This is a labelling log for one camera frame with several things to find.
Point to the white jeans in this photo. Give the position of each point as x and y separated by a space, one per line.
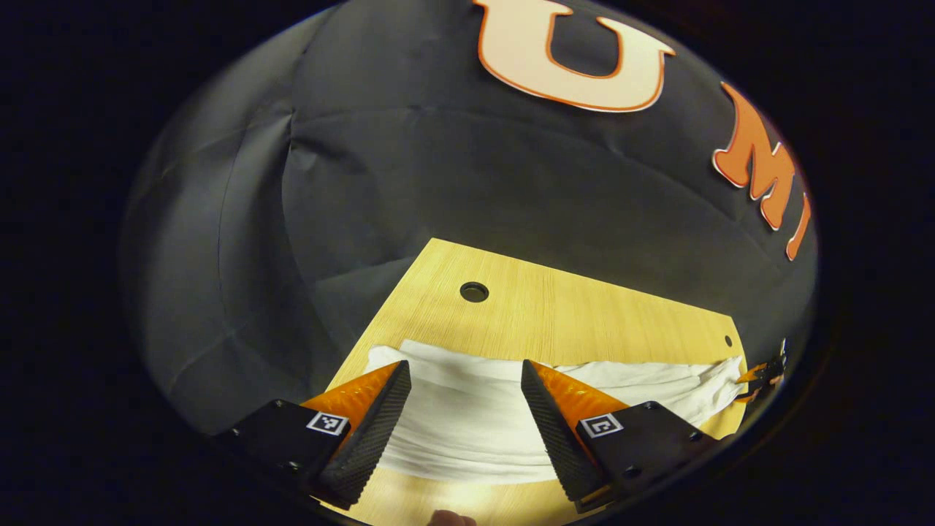
467 416

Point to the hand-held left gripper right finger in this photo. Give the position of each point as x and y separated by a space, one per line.
555 438

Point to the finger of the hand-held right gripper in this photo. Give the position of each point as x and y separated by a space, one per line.
754 374
752 395

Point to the black backdrop cloth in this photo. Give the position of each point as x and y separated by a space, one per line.
438 168

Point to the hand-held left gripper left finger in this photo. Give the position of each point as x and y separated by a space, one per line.
376 431

